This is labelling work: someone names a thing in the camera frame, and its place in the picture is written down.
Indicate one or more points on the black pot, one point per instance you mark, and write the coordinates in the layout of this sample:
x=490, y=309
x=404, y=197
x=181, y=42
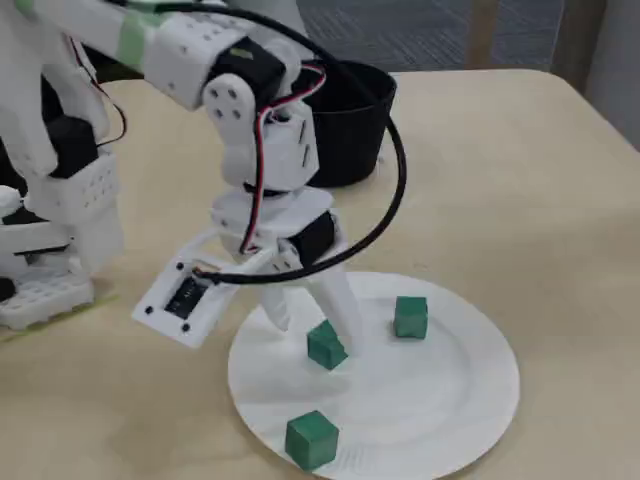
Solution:
x=350, y=145

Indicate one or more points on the green cube block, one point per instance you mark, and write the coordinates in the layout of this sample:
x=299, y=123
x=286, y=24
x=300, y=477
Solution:
x=310, y=440
x=322, y=350
x=411, y=317

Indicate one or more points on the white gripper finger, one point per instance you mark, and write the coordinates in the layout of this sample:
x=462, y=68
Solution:
x=337, y=305
x=276, y=307

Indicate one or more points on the green base plate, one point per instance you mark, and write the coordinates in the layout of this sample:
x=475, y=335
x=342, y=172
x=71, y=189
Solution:
x=30, y=331

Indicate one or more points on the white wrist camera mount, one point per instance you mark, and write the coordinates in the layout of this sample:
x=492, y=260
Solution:
x=160, y=320

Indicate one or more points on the green tape strip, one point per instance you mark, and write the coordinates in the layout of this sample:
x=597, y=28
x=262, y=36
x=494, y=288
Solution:
x=132, y=35

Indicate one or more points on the light wooden post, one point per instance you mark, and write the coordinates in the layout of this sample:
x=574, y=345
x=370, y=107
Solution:
x=480, y=35

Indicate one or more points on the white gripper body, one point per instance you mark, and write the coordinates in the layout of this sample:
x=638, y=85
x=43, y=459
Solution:
x=314, y=241

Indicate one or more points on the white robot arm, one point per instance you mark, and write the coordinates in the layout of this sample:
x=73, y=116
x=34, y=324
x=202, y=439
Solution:
x=185, y=55

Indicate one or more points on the white paper plate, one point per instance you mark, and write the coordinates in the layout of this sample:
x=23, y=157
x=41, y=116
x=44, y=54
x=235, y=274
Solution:
x=425, y=400

